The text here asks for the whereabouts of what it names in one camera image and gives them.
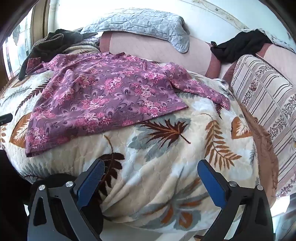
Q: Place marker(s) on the wooden window frame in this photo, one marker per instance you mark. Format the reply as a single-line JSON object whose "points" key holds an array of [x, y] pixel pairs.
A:
{"points": [[38, 23]]}

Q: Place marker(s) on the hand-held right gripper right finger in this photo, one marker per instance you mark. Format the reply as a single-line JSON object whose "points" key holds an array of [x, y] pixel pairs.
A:
{"points": [[212, 183]]}

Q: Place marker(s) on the leaf print blanket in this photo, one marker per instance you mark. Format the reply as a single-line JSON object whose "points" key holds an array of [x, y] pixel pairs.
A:
{"points": [[161, 157]]}

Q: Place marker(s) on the purple floral shirt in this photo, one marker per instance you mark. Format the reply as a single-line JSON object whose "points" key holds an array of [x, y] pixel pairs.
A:
{"points": [[106, 92]]}

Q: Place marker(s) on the grey quilted cover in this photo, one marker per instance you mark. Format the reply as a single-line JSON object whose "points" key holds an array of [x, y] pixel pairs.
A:
{"points": [[141, 24]]}

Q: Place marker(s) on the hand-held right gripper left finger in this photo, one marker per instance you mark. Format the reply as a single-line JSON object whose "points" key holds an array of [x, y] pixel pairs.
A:
{"points": [[90, 183]]}

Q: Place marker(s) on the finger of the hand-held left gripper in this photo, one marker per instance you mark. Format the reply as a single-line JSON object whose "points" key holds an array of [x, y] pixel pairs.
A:
{"points": [[5, 118]]}

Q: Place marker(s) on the black garment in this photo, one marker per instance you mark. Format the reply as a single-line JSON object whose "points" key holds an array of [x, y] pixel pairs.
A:
{"points": [[238, 47]]}

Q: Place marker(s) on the dark brown fuzzy garment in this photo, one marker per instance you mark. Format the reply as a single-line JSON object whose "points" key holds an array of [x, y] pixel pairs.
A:
{"points": [[49, 46]]}

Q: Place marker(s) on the pink quilted sofa backrest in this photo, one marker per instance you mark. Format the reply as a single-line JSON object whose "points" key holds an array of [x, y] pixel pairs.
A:
{"points": [[152, 49]]}

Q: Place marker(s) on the striped floral cushion cover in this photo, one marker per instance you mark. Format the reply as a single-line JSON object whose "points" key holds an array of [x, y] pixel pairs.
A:
{"points": [[266, 97]]}

